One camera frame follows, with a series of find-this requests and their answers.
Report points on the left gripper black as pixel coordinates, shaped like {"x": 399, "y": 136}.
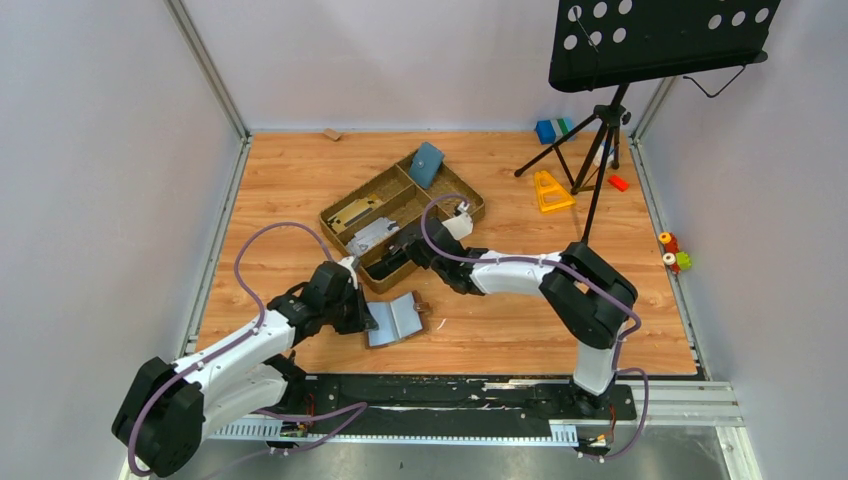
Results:
{"x": 361, "y": 312}

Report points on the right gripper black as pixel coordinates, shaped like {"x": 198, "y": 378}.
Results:
{"x": 403, "y": 248}

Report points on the brown leather card holder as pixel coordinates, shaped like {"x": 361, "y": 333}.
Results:
{"x": 397, "y": 320}

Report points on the woven divided basket tray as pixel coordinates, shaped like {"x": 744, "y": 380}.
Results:
{"x": 403, "y": 201}

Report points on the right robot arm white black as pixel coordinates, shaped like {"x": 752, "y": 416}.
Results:
{"x": 592, "y": 299}

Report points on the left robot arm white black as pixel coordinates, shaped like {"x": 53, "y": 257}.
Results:
{"x": 171, "y": 408}

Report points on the black card in basket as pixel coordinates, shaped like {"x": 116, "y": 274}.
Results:
{"x": 396, "y": 266}

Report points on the silver grey card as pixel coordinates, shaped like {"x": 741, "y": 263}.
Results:
{"x": 371, "y": 235}

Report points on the gold credit card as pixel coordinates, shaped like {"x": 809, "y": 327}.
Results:
{"x": 355, "y": 210}

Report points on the blue leather card holder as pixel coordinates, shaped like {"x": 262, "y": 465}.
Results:
{"x": 425, "y": 164}

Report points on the yellow triangular toy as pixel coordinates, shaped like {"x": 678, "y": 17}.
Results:
{"x": 551, "y": 196}

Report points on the small cardboard piece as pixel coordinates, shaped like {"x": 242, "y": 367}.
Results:
{"x": 332, "y": 134}

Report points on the blue green white blocks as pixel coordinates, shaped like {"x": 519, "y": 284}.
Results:
{"x": 550, "y": 131}

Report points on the small red block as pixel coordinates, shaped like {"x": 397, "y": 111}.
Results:
{"x": 618, "y": 183}

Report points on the orange green toy pieces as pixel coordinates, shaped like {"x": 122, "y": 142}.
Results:
{"x": 674, "y": 258}

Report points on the black music stand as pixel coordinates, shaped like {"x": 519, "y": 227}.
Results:
{"x": 599, "y": 44}

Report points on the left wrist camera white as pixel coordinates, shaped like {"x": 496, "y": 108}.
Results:
{"x": 351, "y": 264}

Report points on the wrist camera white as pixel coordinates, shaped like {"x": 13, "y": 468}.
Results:
{"x": 460, "y": 225}
{"x": 351, "y": 264}

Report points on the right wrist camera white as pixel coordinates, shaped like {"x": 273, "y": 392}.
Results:
{"x": 460, "y": 225}

